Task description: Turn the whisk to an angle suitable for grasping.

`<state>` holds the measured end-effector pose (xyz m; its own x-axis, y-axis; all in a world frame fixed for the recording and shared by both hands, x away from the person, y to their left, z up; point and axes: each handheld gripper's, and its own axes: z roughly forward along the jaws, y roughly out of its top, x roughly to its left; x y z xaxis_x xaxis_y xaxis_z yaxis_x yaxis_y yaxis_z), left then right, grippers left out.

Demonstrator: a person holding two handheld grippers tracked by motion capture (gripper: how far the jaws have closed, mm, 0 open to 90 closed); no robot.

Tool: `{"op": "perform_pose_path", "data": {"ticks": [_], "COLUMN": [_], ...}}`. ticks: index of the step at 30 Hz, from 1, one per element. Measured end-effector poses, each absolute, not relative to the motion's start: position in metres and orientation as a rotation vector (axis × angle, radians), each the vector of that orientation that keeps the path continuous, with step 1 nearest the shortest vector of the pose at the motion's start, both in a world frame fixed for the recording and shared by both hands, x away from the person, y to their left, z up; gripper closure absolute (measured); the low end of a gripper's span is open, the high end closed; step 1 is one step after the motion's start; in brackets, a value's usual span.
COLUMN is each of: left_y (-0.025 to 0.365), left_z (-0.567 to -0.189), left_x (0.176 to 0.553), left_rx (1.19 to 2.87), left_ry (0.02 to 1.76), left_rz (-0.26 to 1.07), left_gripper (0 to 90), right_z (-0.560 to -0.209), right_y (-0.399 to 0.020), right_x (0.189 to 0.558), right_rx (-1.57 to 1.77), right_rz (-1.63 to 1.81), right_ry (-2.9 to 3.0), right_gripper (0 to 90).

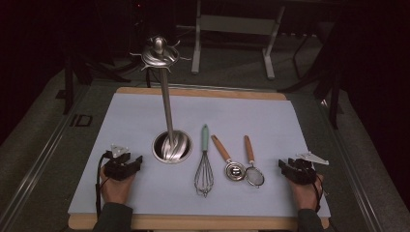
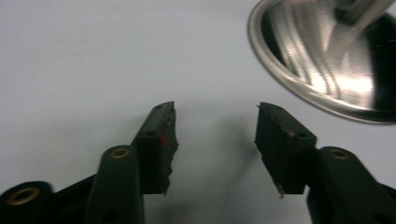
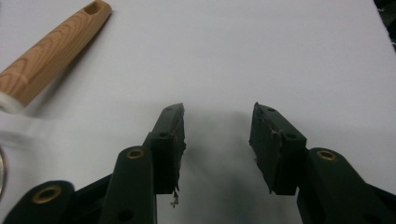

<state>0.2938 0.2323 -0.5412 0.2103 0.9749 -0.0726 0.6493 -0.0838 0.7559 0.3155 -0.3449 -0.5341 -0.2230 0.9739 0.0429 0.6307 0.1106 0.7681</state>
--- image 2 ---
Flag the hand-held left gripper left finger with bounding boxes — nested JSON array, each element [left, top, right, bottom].
[[83, 101, 180, 224]]

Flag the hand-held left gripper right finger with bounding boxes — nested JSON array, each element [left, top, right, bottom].
[[254, 102, 396, 224]]

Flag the steel utensil stand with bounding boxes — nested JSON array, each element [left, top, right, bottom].
[[247, 0, 396, 125]]

